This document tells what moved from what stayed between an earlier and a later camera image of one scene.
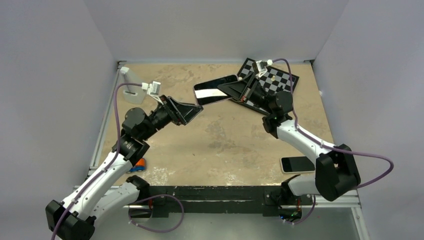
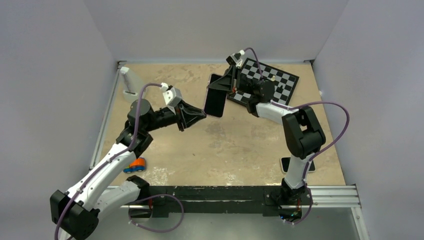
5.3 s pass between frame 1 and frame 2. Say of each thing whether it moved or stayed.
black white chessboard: stayed
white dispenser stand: stayed
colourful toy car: stayed
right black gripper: moved
